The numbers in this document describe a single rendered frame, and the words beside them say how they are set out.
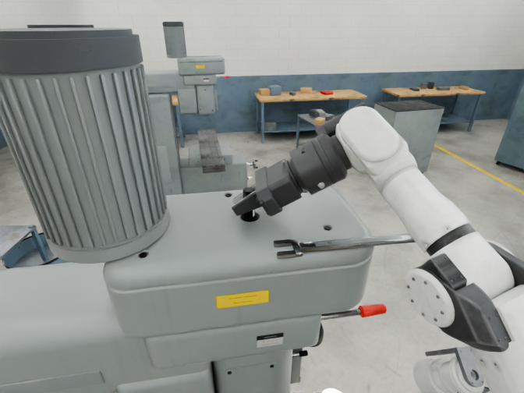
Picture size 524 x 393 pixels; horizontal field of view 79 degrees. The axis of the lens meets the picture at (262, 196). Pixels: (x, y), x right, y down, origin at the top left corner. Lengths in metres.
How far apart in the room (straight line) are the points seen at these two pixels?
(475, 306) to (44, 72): 0.55
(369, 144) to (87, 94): 0.39
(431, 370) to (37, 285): 0.79
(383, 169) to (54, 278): 0.66
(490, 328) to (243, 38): 6.84
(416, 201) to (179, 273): 0.36
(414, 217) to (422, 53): 8.06
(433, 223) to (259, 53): 6.76
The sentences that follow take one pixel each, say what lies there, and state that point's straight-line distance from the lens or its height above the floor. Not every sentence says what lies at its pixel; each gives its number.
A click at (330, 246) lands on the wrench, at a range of 0.54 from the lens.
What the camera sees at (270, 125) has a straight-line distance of 6.63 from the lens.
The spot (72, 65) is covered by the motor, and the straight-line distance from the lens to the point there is 0.45.
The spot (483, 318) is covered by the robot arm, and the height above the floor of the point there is 1.93.
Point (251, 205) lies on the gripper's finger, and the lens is 0.58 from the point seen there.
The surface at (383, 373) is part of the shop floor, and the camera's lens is 2.75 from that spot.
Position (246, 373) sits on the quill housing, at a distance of 0.78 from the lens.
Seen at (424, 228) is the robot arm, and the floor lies 1.98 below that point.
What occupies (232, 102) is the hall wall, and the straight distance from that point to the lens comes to 7.19.
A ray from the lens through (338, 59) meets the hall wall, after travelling 7.59.
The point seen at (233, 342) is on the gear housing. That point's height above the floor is 1.69.
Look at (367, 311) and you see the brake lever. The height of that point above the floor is 1.71.
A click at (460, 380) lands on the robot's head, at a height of 1.67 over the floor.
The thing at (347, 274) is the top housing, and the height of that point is 1.84.
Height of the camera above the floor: 2.22
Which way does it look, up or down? 29 degrees down
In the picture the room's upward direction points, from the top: straight up
